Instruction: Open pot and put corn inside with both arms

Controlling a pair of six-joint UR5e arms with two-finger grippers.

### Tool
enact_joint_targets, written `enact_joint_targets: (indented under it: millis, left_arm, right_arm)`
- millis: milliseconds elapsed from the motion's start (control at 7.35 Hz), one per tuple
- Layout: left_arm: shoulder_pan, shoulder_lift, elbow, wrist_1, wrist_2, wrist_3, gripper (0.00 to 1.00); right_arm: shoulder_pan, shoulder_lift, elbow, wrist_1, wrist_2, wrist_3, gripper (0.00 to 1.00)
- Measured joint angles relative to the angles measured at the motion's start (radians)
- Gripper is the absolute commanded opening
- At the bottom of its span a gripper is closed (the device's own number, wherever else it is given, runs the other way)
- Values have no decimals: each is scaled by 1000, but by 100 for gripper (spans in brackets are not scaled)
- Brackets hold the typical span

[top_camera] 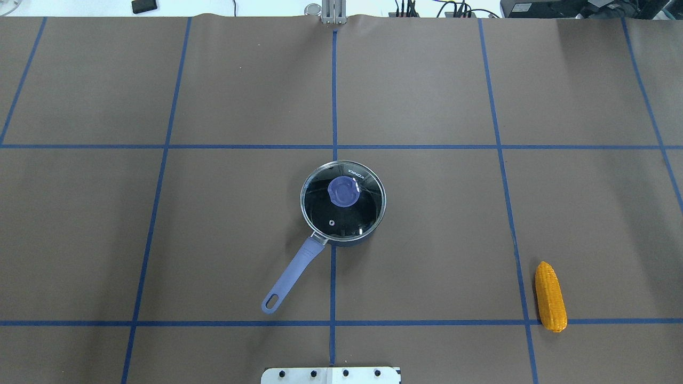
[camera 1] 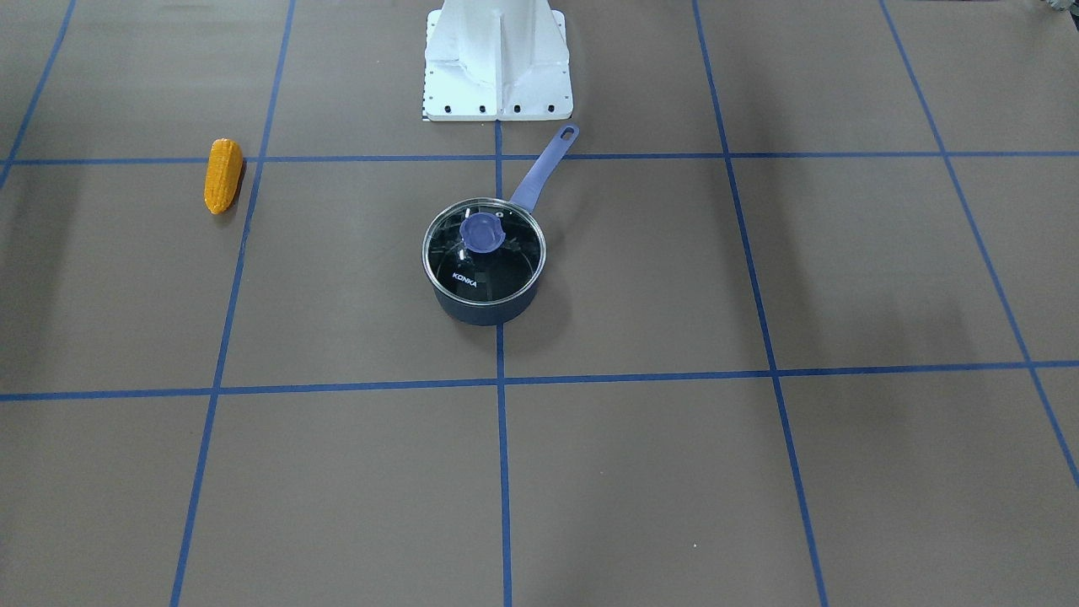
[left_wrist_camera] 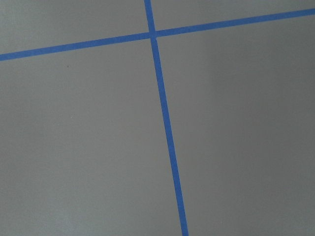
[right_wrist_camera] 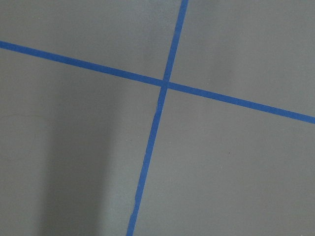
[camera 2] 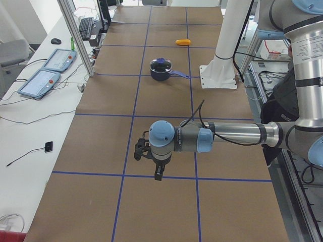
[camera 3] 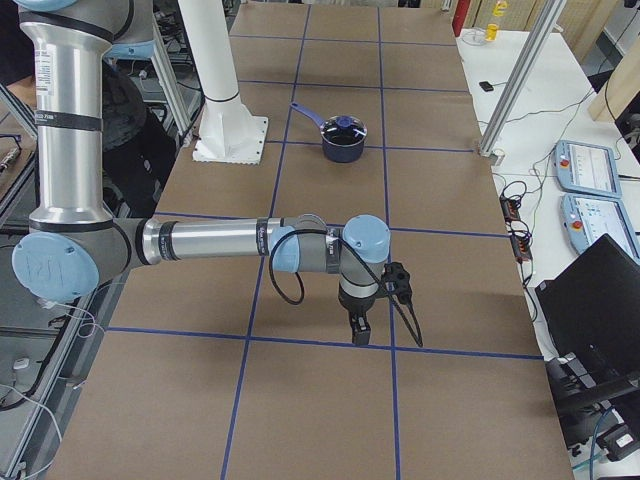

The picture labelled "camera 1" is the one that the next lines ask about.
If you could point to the glass lid with blue knob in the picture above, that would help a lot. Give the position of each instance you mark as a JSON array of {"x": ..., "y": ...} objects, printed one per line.
[{"x": 483, "y": 252}]

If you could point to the yellow corn cob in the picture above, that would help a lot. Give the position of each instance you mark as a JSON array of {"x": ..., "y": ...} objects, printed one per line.
[{"x": 224, "y": 167}]

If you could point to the dark blue saucepan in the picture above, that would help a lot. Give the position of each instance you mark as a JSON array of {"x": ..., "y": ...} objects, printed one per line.
[{"x": 526, "y": 195}]

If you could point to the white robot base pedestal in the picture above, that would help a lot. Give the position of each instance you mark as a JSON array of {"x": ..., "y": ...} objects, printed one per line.
[{"x": 496, "y": 61}]

